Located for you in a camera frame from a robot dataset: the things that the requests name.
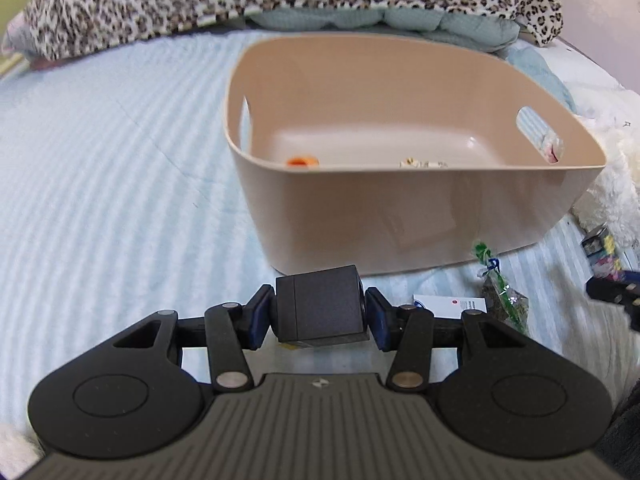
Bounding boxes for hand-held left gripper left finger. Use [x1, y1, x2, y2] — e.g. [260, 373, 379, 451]
[114, 284, 275, 394]

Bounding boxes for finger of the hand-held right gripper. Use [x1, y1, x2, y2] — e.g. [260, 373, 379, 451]
[586, 269, 640, 333]

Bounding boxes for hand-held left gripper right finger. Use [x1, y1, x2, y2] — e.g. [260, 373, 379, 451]
[364, 287, 529, 392]

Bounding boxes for black cube box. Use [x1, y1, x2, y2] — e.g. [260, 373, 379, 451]
[275, 264, 368, 345]

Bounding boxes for beige plastic storage bin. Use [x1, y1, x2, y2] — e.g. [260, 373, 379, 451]
[223, 30, 608, 277]

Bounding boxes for colourful small box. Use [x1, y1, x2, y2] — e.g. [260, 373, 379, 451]
[580, 225, 628, 281]

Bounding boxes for white card box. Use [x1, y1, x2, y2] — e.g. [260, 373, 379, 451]
[413, 295, 487, 321]

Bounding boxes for white fluffy plush toy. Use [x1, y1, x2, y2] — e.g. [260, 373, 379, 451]
[570, 85, 640, 251]

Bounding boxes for clear packet with green print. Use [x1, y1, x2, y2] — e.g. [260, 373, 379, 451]
[472, 241, 530, 335]

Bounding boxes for striped light blue bed sheet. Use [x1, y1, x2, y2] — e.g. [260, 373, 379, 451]
[0, 27, 640, 461]

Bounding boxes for light teal quilt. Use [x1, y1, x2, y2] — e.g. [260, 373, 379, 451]
[245, 7, 576, 111]

